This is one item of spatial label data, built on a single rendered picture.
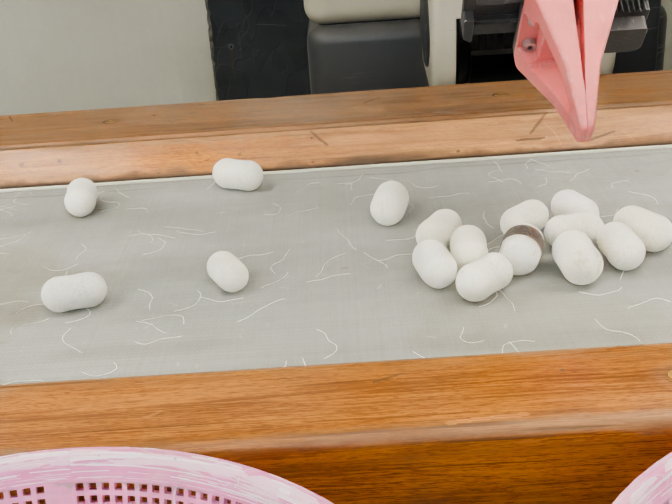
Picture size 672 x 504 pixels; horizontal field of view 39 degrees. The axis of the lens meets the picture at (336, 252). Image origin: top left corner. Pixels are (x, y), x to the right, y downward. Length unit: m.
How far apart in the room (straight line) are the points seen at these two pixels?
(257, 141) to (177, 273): 0.18
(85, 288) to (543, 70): 0.27
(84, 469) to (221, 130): 0.39
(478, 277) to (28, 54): 2.34
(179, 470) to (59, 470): 0.04
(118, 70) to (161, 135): 1.98
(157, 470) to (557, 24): 0.29
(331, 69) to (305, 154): 0.76
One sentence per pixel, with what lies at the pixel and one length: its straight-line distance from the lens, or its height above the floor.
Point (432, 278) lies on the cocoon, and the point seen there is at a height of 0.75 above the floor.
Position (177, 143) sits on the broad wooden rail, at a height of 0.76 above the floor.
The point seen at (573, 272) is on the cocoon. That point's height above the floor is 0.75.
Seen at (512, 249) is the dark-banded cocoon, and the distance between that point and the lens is 0.50.
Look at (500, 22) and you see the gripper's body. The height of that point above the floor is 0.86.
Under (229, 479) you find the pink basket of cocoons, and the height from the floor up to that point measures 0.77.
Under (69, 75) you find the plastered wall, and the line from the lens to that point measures 2.72.
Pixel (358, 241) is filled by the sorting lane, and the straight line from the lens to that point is 0.55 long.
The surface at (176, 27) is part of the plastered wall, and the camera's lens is 2.63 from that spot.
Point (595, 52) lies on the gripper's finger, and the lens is 0.49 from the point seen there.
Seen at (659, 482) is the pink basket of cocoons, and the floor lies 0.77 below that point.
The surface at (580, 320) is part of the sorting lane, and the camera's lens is 0.47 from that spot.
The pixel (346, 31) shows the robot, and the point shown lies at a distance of 1.43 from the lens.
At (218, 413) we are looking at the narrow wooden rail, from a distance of 0.37.
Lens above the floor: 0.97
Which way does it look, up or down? 25 degrees down
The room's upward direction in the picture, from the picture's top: 4 degrees counter-clockwise
